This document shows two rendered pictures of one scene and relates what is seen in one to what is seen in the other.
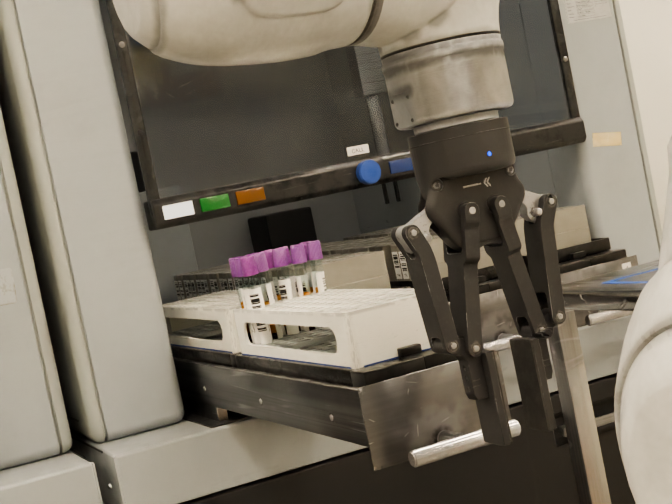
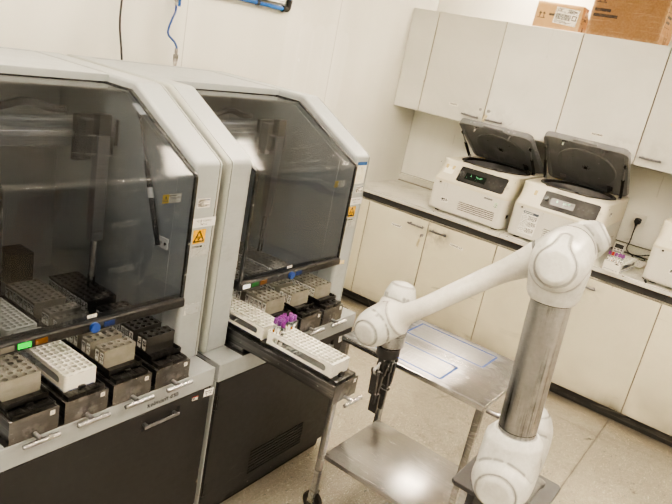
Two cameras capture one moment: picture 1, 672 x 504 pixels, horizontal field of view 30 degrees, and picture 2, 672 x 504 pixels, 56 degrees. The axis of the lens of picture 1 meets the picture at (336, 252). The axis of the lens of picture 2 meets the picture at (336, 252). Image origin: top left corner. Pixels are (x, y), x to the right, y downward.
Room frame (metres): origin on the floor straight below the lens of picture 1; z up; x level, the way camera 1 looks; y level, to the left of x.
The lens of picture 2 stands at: (-0.49, 1.09, 1.86)
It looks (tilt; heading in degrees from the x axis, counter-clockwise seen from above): 18 degrees down; 327
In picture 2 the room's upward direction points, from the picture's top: 11 degrees clockwise
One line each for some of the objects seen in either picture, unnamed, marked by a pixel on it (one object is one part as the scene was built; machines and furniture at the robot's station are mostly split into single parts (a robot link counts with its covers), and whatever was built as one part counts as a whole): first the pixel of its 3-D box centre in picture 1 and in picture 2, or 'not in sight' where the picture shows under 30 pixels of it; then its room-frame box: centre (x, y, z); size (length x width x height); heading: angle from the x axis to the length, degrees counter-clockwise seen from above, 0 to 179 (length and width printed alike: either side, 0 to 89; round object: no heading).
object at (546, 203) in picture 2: not in sight; (576, 191); (2.19, -2.40, 1.24); 0.62 x 0.56 x 0.69; 114
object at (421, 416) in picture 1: (294, 376); (275, 349); (1.33, 0.07, 0.78); 0.73 x 0.14 x 0.09; 23
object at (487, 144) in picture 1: (468, 185); (386, 357); (0.93, -0.11, 0.95); 0.08 x 0.07 x 0.09; 114
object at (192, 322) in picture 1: (230, 323); (242, 316); (1.50, 0.14, 0.83); 0.30 x 0.10 x 0.06; 23
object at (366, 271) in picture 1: (345, 283); (273, 305); (1.54, 0.00, 0.85); 0.12 x 0.02 x 0.06; 114
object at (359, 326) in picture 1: (334, 331); (306, 351); (1.21, 0.02, 0.83); 0.30 x 0.10 x 0.06; 23
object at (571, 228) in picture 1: (550, 234); (320, 290); (1.67, -0.28, 0.85); 0.12 x 0.02 x 0.06; 112
